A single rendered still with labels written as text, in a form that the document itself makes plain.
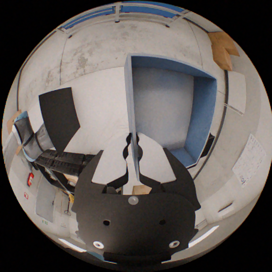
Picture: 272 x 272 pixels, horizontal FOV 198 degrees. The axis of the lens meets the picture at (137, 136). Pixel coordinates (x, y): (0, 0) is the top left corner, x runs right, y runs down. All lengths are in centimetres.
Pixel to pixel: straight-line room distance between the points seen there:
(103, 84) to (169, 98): 42
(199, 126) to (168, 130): 7
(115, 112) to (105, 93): 13
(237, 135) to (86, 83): 288
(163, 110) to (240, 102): 246
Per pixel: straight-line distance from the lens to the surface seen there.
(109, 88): 53
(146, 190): 116
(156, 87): 17
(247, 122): 261
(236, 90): 263
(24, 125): 49
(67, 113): 53
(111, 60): 129
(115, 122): 57
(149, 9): 159
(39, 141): 50
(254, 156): 269
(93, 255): 28
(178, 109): 20
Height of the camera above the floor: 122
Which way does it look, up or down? 57 degrees down
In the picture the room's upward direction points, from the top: 163 degrees clockwise
